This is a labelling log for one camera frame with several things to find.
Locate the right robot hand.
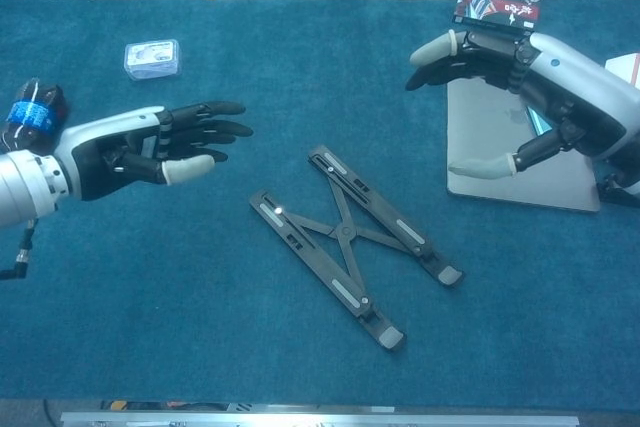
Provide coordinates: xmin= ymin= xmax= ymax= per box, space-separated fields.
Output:
xmin=404 ymin=29 xmax=640 ymax=182

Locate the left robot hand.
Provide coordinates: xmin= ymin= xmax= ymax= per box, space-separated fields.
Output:
xmin=58 ymin=100 xmax=255 ymax=202

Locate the black folding laptop stand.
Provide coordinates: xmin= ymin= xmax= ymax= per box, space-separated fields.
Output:
xmin=248 ymin=144 xmax=466 ymax=353

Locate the grey laptop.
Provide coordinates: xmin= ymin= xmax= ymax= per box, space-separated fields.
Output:
xmin=446 ymin=79 xmax=603 ymax=213

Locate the light blue smartphone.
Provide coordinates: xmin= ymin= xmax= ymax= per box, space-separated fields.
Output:
xmin=524 ymin=104 xmax=556 ymax=137

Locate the white cardboard box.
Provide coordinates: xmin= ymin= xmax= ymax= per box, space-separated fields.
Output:
xmin=603 ymin=51 xmax=640 ymax=86

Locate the cola bottle blue label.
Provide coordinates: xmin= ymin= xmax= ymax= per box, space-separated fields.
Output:
xmin=0 ymin=77 xmax=69 ymax=153

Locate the clear plastic card box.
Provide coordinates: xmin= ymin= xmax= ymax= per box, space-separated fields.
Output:
xmin=123 ymin=38 xmax=182 ymax=82

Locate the red black small box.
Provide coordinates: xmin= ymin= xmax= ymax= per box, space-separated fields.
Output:
xmin=452 ymin=0 xmax=543 ymax=38

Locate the small black device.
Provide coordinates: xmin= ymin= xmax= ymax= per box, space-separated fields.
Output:
xmin=596 ymin=171 xmax=640 ymax=207

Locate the teal table cloth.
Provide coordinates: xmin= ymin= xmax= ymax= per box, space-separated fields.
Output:
xmin=0 ymin=0 xmax=640 ymax=408

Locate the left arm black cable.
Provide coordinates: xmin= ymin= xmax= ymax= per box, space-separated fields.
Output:
xmin=0 ymin=219 xmax=40 ymax=282

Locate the aluminium profile rail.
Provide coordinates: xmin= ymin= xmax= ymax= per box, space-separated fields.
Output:
xmin=59 ymin=410 xmax=581 ymax=427

